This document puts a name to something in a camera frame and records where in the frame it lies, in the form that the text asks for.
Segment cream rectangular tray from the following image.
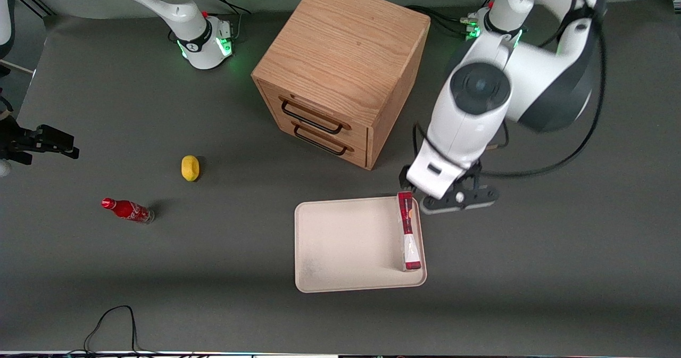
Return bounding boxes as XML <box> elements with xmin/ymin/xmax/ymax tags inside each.
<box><xmin>294</xmin><ymin>196</ymin><xmax>427</xmax><ymax>294</ymax></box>

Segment red cookie box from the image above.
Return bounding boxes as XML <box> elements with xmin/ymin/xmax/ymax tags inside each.
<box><xmin>397</xmin><ymin>191</ymin><xmax>422</xmax><ymax>272</ymax></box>

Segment red cola bottle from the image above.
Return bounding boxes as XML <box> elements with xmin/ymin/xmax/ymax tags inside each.
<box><xmin>101</xmin><ymin>197</ymin><xmax>155</xmax><ymax>224</ymax></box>

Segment yellow lemon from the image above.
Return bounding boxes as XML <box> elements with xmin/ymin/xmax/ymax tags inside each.
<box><xmin>181</xmin><ymin>155</ymin><xmax>201</xmax><ymax>182</ymax></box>

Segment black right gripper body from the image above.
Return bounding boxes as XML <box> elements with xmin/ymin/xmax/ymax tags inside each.
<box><xmin>0</xmin><ymin>116</ymin><xmax>37</xmax><ymax>154</ymax></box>

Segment black arm base cables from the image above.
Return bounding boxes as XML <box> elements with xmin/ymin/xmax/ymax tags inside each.
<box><xmin>407</xmin><ymin>0</ymin><xmax>498</xmax><ymax>37</ymax></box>
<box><xmin>202</xmin><ymin>0</ymin><xmax>252</xmax><ymax>43</ymax></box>

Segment long black drawer handle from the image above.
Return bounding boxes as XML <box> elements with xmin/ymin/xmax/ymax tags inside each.
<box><xmin>280</xmin><ymin>98</ymin><xmax>344</xmax><ymax>135</ymax></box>

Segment black right arm base cables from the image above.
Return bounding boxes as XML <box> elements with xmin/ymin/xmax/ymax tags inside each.
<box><xmin>202</xmin><ymin>0</ymin><xmax>252</xmax><ymax>43</ymax></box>

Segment thin black looped cable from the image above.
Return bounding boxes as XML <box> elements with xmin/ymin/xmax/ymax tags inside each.
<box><xmin>67</xmin><ymin>305</ymin><xmax>160</xmax><ymax>356</ymax></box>

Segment dark grey table mat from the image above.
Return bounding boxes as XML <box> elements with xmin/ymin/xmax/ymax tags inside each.
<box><xmin>0</xmin><ymin>0</ymin><xmax>681</xmax><ymax>354</ymax></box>

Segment black left arm base cables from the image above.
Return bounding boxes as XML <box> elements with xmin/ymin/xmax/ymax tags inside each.
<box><xmin>407</xmin><ymin>0</ymin><xmax>498</xmax><ymax>37</ymax></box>

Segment oak wooden drawer cabinet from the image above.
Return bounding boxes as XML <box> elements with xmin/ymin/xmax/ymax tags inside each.
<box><xmin>251</xmin><ymin>0</ymin><xmax>431</xmax><ymax>171</ymax></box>

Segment black left arm hose cable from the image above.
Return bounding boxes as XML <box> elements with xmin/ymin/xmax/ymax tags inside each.
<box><xmin>412</xmin><ymin>0</ymin><xmax>608</xmax><ymax>180</ymax></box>

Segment short black drawer handle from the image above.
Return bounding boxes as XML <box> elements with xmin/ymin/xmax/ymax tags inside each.
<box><xmin>293</xmin><ymin>124</ymin><xmax>349</xmax><ymax>156</ymax></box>

